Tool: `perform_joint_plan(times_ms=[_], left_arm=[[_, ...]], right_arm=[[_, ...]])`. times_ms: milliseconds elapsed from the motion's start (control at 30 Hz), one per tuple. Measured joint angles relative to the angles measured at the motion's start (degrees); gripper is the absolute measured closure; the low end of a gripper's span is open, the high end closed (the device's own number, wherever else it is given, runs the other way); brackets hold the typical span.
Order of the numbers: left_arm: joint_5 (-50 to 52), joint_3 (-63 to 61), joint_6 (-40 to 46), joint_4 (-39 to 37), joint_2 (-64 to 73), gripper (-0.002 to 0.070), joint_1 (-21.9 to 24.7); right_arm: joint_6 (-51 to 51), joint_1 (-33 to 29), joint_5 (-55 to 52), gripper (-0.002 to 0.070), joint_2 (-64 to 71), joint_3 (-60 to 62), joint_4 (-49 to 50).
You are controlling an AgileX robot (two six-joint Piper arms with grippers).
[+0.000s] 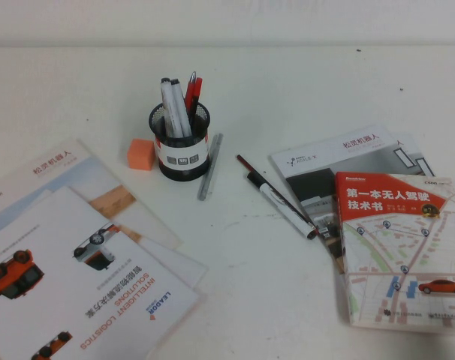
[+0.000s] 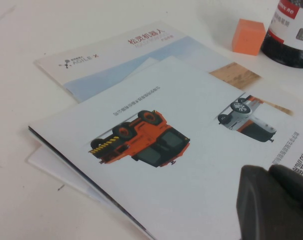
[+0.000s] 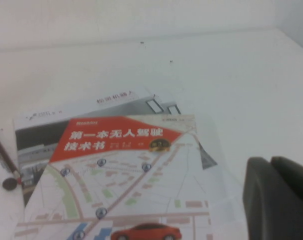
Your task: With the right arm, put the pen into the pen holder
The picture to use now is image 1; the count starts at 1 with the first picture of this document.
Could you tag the grey AgileX brochure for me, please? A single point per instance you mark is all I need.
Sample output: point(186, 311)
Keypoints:
point(306, 161)

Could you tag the white paper sheet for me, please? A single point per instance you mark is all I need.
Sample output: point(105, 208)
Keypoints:
point(175, 262)

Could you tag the orange foam cube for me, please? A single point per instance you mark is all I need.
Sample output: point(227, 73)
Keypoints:
point(140, 155)

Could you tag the black mesh pen holder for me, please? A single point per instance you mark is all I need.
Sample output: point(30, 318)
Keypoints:
point(182, 168)

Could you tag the AgileX brochure with wood picture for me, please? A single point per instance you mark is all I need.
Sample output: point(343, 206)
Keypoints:
point(43, 165)

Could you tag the white marker with black cap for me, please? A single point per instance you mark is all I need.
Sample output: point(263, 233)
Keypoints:
point(297, 224)

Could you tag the white paint marker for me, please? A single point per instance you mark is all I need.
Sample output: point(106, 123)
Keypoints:
point(168, 108)

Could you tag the LEADOR brochure with orange vehicles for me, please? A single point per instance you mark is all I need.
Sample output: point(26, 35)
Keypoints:
point(62, 281)

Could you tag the white brochure with grey frames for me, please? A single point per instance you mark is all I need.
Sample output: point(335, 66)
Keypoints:
point(419, 157)

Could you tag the red and white map book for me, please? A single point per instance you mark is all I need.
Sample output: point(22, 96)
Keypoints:
point(400, 243)

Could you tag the red pen with silver clip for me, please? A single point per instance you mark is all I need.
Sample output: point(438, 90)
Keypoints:
point(190, 92)

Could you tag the dark red pencil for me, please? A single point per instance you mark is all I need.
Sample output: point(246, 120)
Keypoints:
point(287, 204)

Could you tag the grey marker with black cap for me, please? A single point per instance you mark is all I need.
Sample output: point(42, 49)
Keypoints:
point(182, 116)

